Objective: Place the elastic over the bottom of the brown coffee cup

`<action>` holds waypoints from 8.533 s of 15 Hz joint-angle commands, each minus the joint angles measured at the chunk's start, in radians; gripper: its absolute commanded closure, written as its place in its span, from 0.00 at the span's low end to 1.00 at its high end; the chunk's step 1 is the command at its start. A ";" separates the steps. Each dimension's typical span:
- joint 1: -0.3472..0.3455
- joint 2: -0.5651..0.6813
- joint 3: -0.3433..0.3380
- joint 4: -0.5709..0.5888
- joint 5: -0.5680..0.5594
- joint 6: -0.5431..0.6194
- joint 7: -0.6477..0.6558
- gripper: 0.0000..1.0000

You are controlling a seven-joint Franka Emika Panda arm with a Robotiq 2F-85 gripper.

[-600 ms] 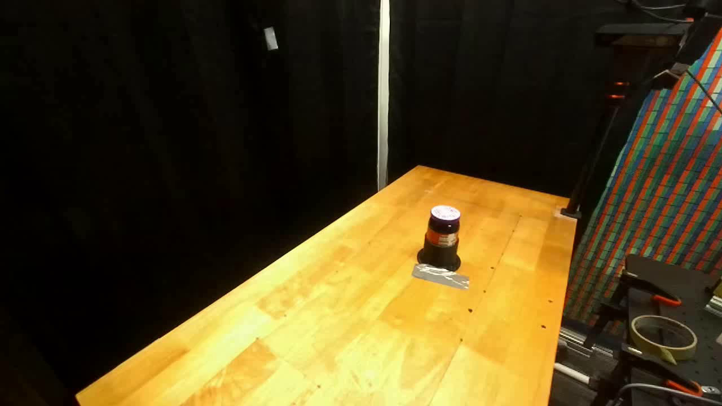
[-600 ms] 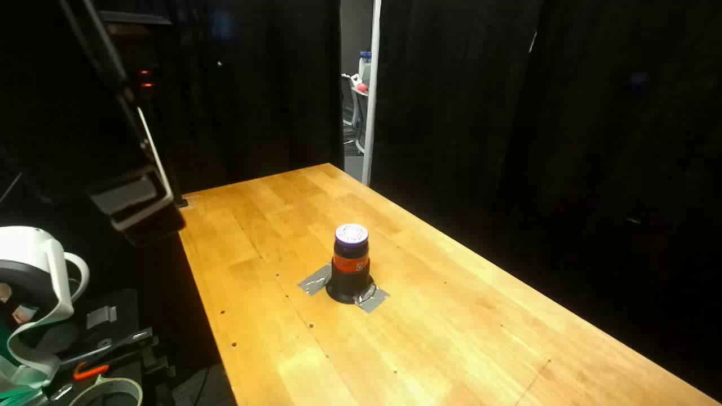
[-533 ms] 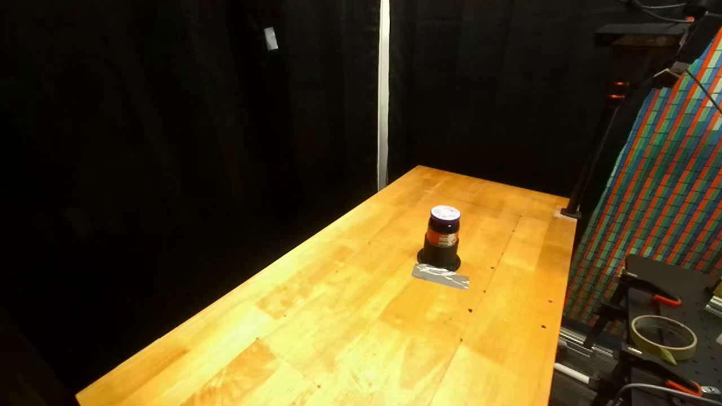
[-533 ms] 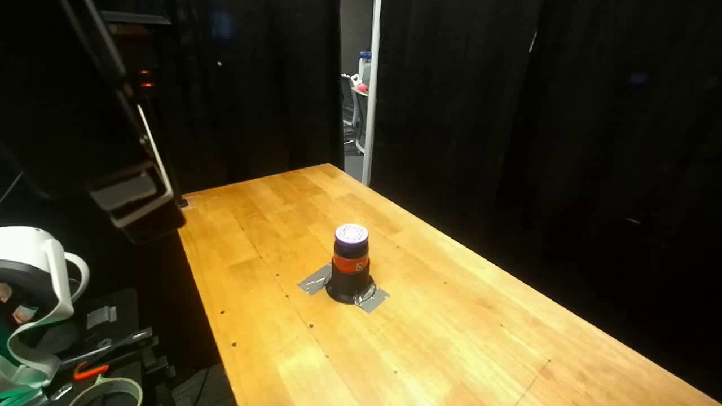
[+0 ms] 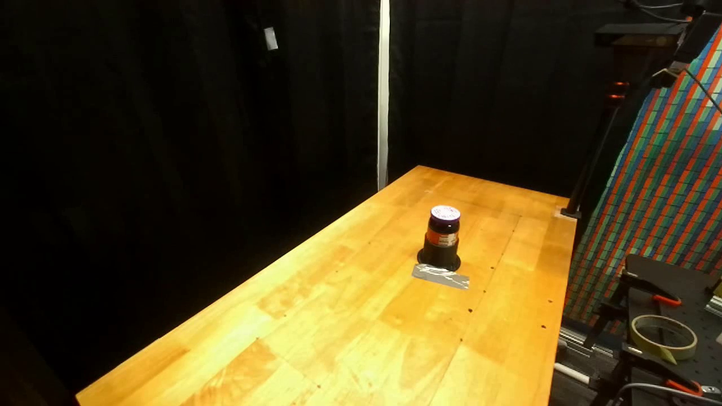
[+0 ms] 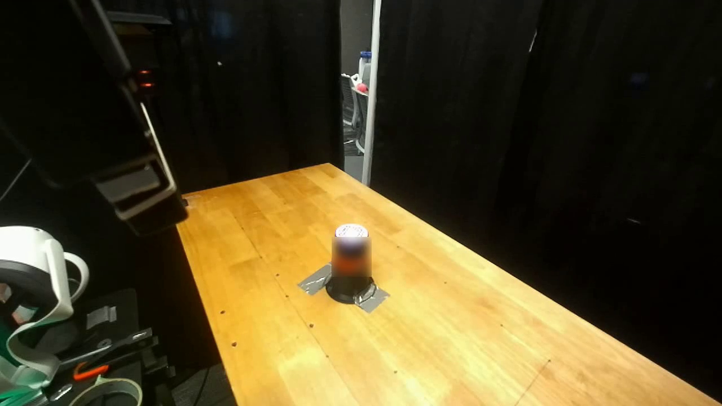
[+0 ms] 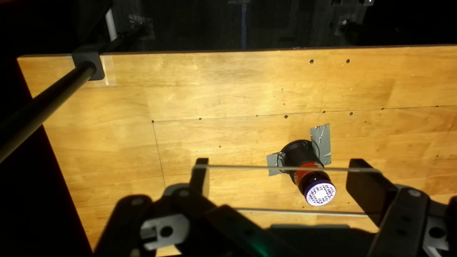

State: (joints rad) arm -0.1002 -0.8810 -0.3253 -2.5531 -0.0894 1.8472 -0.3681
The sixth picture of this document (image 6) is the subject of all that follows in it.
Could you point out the large leaning striped panel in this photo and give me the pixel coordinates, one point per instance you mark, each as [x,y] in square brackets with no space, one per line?
[60,127]

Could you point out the grey duct tape piece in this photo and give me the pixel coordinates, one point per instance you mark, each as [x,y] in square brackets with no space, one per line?
[371,301]
[317,281]

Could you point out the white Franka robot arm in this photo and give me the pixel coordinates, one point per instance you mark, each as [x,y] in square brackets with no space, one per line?
[30,263]

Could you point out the dark red can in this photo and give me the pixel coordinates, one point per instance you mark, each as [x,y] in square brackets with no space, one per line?
[350,261]

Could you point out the white bottle blue cap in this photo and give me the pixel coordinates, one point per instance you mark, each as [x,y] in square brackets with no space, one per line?
[367,66]

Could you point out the black mounting plate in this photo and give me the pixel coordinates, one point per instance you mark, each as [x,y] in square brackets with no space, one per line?
[120,352]

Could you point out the black stand with red knob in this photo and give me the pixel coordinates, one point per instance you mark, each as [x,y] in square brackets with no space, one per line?
[144,81]

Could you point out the white vertical pole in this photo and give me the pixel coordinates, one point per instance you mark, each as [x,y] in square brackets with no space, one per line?
[371,92]

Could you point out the black curtain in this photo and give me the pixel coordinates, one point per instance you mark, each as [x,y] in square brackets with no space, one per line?
[572,149]
[256,82]

